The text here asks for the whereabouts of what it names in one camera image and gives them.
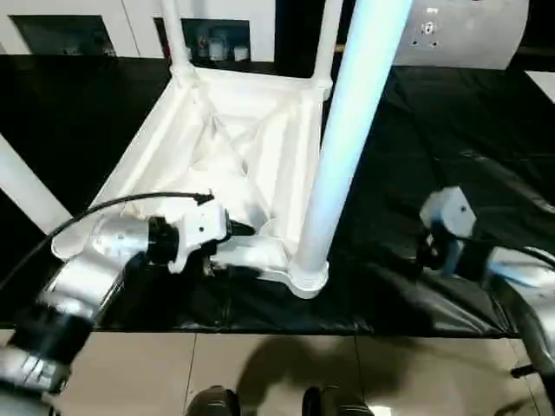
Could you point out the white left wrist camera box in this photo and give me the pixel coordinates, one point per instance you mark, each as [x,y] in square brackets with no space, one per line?
[204,225]

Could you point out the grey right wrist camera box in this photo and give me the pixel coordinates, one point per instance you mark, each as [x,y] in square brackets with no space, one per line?
[455,212]

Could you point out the black work mat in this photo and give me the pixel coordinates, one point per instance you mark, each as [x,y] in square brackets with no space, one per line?
[433,151]

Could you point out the white plastic table leg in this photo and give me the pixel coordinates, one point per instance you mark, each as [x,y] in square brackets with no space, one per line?
[347,130]
[21,182]
[175,43]
[326,43]

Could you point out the grey right robot foot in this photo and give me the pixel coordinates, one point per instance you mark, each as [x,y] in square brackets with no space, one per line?
[338,403]

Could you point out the grey robot foot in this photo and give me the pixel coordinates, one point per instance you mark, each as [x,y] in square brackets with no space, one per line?
[338,403]
[214,403]

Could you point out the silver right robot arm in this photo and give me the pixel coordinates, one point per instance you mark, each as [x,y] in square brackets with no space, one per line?
[524,277]

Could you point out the grey left robot foot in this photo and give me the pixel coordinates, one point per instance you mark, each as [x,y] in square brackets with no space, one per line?
[214,403]

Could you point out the black metal stand bar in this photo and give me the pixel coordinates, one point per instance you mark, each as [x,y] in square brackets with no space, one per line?
[524,372]

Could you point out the white plastic table top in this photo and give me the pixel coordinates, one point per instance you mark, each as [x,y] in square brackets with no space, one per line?
[165,130]

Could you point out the white glass door cabinet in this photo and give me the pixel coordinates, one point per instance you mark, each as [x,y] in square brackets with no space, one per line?
[130,26]

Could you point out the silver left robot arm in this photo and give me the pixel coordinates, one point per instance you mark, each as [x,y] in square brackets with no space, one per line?
[86,277]

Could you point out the black box with gold label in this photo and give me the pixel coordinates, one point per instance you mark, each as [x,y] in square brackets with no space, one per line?
[295,30]

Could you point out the flat white board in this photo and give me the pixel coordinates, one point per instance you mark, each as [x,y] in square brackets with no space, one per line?
[542,86]

